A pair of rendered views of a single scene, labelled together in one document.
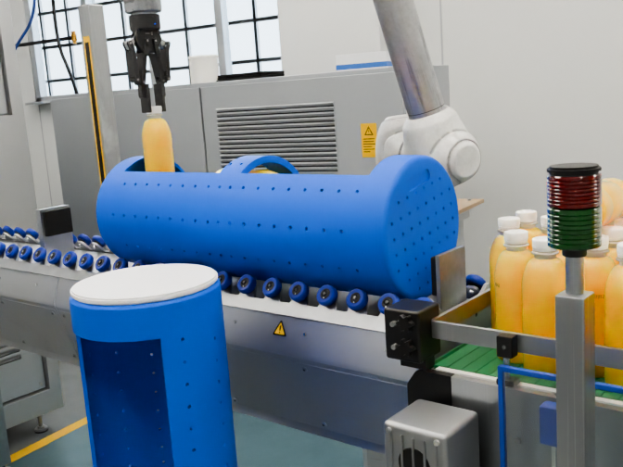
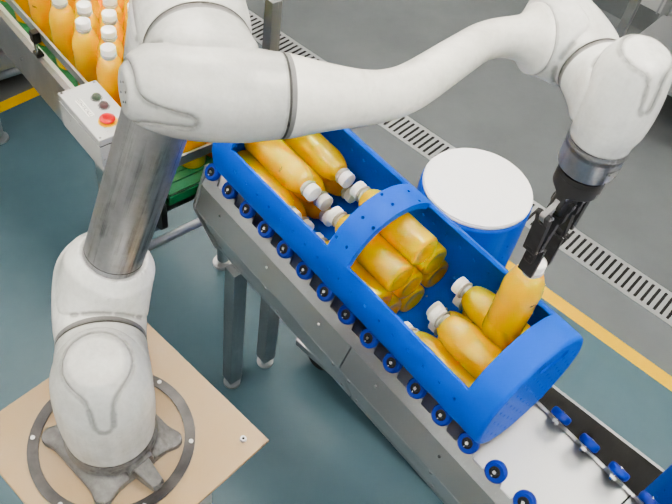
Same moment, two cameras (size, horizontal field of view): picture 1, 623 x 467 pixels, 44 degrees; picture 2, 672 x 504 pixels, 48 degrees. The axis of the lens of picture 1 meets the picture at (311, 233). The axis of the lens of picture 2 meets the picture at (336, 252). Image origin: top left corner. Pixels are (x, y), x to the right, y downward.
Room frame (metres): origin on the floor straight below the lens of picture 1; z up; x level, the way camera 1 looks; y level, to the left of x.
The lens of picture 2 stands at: (2.85, 0.07, 2.31)
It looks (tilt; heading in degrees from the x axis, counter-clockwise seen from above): 49 degrees down; 182
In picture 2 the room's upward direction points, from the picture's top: 11 degrees clockwise
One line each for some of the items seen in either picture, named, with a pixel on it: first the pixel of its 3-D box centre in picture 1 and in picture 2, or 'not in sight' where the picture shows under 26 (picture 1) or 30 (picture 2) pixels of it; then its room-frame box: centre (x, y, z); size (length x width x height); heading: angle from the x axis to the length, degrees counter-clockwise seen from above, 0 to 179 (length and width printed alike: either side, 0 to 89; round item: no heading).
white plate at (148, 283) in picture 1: (145, 283); (477, 187); (1.45, 0.32, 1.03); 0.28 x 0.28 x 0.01
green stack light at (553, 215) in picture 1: (574, 225); not in sight; (0.93, -0.32, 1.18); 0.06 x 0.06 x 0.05
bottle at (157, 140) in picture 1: (158, 153); (515, 300); (1.96, 0.37, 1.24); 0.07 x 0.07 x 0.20
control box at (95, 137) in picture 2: not in sight; (99, 124); (1.54, -0.60, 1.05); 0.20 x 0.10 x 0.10; 50
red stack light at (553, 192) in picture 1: (574, 189); not in sight; (0.93, -0.32, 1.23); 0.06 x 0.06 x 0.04
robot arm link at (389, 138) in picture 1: (404, 151); (103, 389); (2.28, -0.29, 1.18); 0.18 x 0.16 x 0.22; 24
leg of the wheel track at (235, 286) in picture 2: not in sight; (233, 330); (1.55, -0.25, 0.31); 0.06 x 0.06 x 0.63; 50
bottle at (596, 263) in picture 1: (595, 309); not in sight; (1.17, -0.44, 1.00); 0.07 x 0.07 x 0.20
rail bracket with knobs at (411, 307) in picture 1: (414, 333); not in sight; (1.27, -0.16, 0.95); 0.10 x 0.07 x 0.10; 140
